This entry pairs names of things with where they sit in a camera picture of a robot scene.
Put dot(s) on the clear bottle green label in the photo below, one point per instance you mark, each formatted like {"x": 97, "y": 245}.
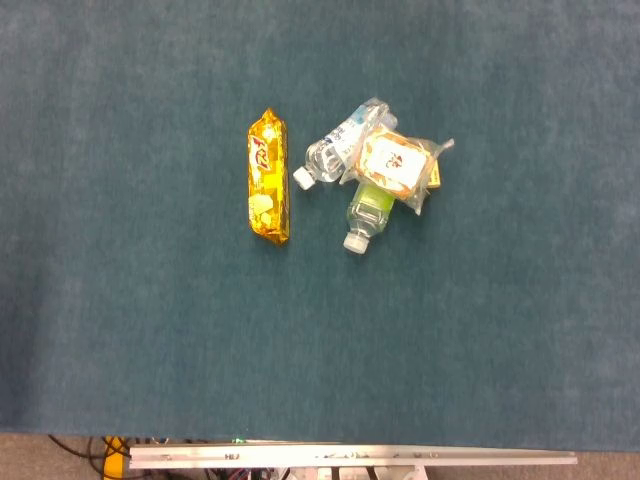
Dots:
{"x": 367, "y": 210}

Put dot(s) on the gold foil biscuit packet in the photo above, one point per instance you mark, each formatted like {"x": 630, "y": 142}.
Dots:
{"x": 267, "y": 175}

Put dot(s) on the clear water bottle blue label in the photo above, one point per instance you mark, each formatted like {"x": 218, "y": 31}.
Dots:
{"x": 325, "y": 155}

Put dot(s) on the sliced bread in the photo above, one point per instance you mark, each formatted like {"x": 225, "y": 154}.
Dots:
{"x": 392, "y": 160}

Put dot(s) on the yellow eraser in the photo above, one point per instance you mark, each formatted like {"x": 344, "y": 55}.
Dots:
{"x": 436, "y": 179}

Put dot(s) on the robot base with wiring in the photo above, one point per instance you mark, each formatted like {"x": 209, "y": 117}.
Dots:
{"x": 320, "y": 474}

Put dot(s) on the teal table cloth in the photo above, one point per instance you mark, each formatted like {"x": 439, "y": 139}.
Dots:
{"x": 100, "y": 250}

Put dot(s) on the yellow power strip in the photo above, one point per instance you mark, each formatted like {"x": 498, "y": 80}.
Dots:
{"x": 114, "y": 465}

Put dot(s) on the aluminium profile rail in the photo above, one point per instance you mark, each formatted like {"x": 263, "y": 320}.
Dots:
{"x": 350, "y": 456}

